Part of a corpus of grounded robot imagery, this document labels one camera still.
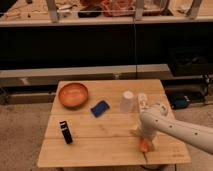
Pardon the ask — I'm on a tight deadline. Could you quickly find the tan wooden gripper body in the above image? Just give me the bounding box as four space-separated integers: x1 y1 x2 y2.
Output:
130 128 155 150

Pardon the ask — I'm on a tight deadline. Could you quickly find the orange pepper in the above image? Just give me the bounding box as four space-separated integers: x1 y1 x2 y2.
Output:
139 139 150 152

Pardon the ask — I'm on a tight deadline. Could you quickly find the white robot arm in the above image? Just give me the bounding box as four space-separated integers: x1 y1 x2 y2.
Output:
130 103 213 155

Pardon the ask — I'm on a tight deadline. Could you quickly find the orange ceramic bowl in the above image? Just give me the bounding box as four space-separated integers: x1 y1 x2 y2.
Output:
58 83 88 108

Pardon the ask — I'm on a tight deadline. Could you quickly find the white plastic bottle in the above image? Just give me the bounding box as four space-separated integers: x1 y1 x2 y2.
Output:
138 93 148 113

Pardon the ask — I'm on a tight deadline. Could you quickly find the white upside-down cup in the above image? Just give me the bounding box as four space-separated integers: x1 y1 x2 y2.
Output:
120 91 134 112

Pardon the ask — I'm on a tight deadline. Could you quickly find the black bag on floor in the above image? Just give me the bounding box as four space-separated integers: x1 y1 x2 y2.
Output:
169 94 190 109

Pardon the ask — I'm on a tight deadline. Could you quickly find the blue sponge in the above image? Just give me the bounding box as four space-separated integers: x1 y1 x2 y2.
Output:
90 100 110 117

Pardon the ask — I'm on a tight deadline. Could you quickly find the wooden folding table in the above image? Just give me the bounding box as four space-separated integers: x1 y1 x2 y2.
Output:
38 79 191 168

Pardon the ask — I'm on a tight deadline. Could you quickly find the long wooden bench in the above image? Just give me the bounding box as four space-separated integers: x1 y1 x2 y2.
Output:
0 64 171 87

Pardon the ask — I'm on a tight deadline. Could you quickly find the black hanging cable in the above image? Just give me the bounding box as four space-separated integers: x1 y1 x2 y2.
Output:
132 13 139 80

